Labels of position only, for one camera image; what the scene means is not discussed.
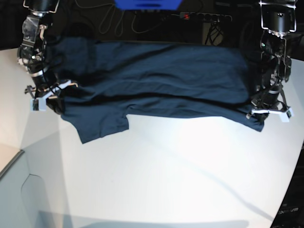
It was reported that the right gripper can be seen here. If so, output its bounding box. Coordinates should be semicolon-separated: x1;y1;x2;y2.
24;77;78;112

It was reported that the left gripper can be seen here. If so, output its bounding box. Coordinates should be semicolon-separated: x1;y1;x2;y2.
246;87;290;120

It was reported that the dark blue t-shirt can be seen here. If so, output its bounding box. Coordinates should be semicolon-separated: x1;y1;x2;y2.
47;37;264;143

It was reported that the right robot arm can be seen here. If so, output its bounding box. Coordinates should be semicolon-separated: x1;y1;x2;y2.
17;0;77;115

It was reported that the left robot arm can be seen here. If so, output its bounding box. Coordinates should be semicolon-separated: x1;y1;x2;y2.
247;0;297;123

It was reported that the black power strip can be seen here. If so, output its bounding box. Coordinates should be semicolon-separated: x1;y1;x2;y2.
179;12;233;23

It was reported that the blue plastic bin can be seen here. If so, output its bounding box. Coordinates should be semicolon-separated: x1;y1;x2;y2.
115;0;182;10

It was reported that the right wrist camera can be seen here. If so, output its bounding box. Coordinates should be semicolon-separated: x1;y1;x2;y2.
30;98;47;112

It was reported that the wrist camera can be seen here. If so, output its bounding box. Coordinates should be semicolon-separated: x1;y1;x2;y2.
279;107;294;123
30;98;47;112

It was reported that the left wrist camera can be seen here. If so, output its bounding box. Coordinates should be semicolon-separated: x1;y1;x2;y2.
279;107;294;123

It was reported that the light coiled cable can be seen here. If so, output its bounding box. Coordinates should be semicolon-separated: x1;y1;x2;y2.
71;0;164;34

